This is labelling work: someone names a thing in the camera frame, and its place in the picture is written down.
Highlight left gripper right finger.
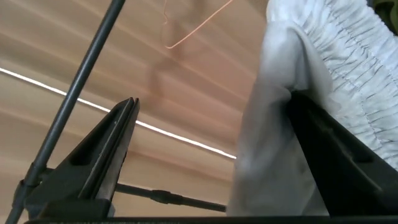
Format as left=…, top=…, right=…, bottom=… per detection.
left=285, top=90, right=398, bottom=217

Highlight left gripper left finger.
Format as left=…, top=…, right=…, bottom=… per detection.
left=24, top=96, right=141, bottom=219

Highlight pale grey shorts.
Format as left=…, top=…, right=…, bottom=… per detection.
left=226, top=0, right=398, bottom=217

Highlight black clothes rack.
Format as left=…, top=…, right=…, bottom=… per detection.
left=4, top=0, right=227, bottom=224

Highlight pink clothes hanger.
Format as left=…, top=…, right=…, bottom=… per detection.
left=160, top=0, right=234, bottom=50

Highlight beige curtain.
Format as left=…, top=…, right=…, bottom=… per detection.
left=0, top=0, right=271, bottom=218

